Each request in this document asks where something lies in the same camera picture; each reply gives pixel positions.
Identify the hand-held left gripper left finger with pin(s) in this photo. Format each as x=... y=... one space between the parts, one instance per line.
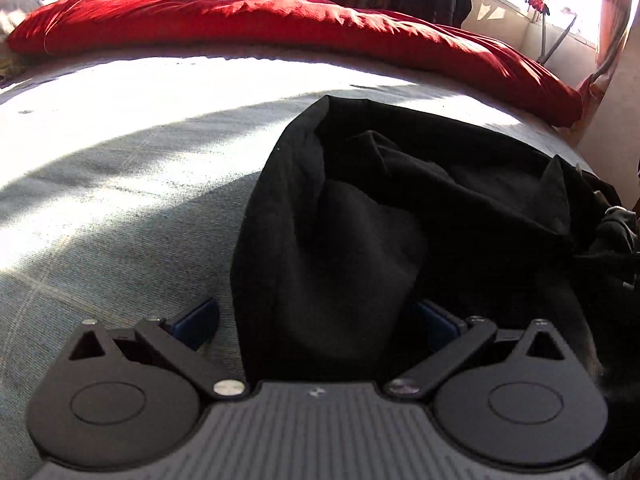
x=195 y=322

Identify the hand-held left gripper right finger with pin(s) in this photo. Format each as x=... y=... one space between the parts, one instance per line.
x=436 y=325

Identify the dark grey garment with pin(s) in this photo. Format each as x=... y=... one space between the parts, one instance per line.
x=617 y=230

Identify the metal drying rack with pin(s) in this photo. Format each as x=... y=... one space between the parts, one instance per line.
x=550 y=40

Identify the red quilt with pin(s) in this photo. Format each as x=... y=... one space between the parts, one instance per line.
x=300 y=20

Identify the grey pillow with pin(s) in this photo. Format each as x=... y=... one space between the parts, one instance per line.
x=15 y=10

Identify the pink curtain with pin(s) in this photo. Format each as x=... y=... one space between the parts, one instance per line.
x=617 y=10

